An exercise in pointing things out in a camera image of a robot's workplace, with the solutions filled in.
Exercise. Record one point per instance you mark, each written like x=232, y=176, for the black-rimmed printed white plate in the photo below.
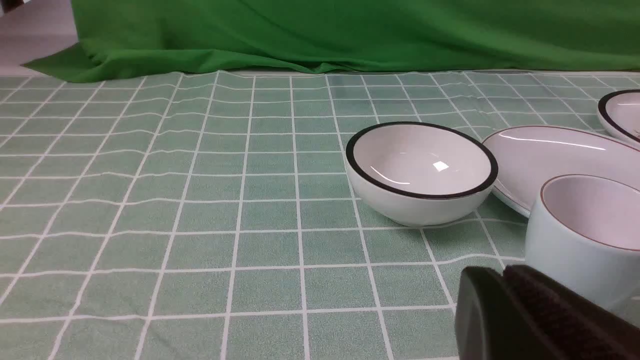
x=619, y=113

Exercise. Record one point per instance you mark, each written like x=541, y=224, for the green backdrop cloth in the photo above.
x=123, y=39

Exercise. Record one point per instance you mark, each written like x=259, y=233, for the light blue cup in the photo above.
x=583, y=232

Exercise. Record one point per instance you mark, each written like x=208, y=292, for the green checked tablecloth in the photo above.
x=202, y=217

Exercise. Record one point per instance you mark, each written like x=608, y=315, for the light blue plate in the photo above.
x=528, y=156

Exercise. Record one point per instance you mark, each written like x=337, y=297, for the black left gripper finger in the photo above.
x=522, y=314

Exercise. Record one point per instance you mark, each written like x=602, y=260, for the black-rimmed white bowl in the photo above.
x=419, y=174

